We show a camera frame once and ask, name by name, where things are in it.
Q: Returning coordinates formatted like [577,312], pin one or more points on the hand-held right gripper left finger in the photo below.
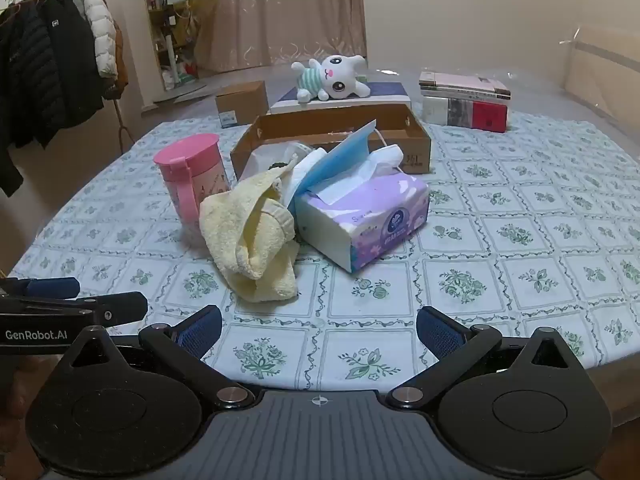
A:
[200,334]

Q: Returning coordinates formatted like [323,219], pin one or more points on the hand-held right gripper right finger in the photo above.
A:
[439,334]

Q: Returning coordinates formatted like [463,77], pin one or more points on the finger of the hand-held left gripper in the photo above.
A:
[120,307]
[52,287]

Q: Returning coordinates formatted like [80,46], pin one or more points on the yellow towel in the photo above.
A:
[240,230]

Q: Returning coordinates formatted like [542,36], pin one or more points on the cardboard tray box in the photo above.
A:
[415,152]

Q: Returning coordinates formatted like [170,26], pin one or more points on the blue face mask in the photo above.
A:
[340,160]

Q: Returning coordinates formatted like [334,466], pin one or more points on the green floral bedsheet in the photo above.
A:
[525,230]

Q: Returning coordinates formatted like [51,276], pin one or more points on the purple tissue pack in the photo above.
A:
[370,215]

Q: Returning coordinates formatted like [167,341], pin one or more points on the pink lidded cup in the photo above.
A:
[192,180]

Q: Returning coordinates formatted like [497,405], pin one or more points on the metal clothes rack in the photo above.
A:
[120,130]

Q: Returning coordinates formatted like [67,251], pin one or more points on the clear plastic bag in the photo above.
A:
[267,156]

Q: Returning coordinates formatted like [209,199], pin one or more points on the long black jacket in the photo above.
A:
[22,90]

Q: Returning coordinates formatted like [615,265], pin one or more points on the black puffer jacket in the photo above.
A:
[70,55]

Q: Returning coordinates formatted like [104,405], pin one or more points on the small closed cardboard box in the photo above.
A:
[242,100]

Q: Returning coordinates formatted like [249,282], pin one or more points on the brown jacket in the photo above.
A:
[120,55]

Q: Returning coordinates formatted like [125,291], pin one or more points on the grey spine book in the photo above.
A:
[465,93]

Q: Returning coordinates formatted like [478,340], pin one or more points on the flat blue white box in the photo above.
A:
[385,92]

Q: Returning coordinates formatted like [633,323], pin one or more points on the white puffer jacket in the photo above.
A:
[100,30]

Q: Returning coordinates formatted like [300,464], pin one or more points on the white plush toy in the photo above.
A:
[332,72]

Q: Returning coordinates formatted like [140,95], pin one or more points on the wooden bookshelf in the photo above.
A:
[160,15]

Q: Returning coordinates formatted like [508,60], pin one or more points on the plastic wrapped headboard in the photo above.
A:
[605,65]

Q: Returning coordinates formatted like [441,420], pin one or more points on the beige curtain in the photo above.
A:
[300,10]

